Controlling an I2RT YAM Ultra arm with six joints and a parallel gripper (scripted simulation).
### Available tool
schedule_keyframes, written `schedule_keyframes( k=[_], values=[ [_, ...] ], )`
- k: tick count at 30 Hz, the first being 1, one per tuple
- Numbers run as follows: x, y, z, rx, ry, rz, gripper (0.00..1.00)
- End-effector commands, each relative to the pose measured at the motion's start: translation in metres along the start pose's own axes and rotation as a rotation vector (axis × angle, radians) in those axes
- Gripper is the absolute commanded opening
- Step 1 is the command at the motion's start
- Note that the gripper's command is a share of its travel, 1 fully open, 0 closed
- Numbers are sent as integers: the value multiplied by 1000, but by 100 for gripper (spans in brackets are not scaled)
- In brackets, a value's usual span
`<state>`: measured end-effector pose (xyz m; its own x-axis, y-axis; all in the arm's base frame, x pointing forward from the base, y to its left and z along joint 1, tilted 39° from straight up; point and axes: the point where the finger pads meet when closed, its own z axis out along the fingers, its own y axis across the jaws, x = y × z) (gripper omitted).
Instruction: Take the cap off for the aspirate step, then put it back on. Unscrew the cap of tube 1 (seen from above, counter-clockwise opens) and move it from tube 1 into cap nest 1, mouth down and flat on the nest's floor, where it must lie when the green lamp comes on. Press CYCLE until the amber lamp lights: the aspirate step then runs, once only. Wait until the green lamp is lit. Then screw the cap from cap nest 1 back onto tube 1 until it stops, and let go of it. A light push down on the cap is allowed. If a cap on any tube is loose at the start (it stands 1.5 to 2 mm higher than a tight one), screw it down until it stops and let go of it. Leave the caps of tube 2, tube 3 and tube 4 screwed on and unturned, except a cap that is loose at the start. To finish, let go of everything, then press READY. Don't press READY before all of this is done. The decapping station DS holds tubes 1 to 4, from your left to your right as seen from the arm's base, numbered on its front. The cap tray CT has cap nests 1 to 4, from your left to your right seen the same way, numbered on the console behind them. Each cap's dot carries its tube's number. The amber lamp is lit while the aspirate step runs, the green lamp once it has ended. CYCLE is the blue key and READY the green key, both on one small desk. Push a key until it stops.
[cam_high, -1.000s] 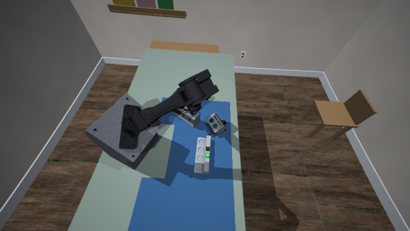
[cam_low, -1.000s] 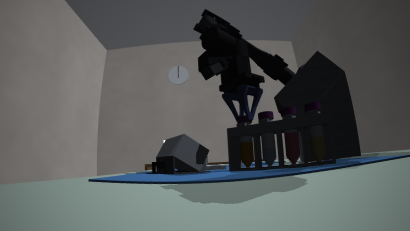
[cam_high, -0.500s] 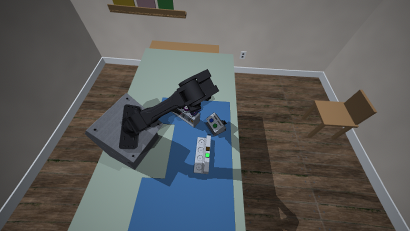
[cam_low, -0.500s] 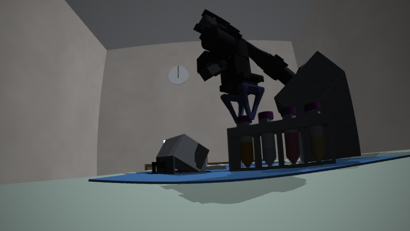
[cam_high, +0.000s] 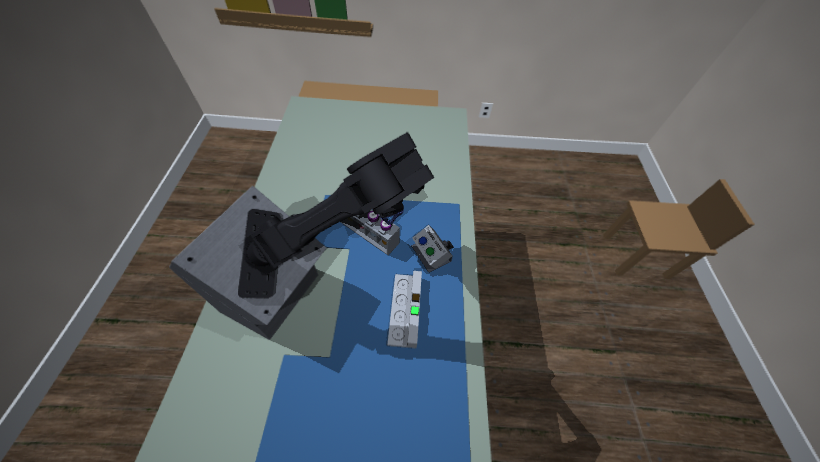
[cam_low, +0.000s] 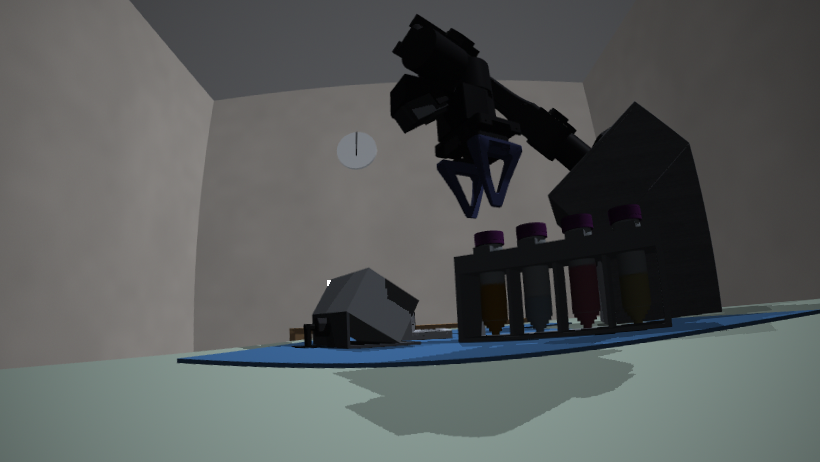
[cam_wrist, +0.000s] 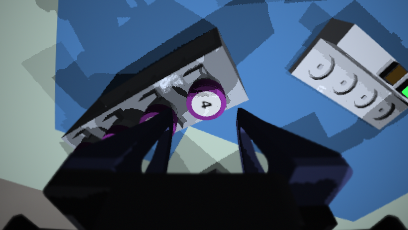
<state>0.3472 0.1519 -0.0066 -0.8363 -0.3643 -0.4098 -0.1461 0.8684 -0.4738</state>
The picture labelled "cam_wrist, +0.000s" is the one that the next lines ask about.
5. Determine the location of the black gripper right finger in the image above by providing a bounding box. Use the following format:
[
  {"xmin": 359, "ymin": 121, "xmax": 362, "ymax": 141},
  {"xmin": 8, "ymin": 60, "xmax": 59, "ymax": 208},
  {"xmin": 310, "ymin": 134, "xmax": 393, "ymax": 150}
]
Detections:
[{"xmin": 236, "ymin": 108, "xmax": 353, "ymax": 206}]

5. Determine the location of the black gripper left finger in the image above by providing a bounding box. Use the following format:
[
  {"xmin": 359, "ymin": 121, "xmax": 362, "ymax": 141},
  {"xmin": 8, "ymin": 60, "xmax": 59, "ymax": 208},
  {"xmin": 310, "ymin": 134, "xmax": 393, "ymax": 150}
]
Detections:
[{"xmin": 58, "ymin": 108, "xmax": 174, "ymax": 172}]

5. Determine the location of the light grey control panel with lamps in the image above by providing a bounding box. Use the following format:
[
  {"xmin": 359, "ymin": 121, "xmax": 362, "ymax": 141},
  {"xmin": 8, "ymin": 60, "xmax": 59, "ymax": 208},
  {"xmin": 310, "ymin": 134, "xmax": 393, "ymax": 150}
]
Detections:
[{"xmin": 289, "ymin": 18, "xmax": 408, "ymax": 130}]

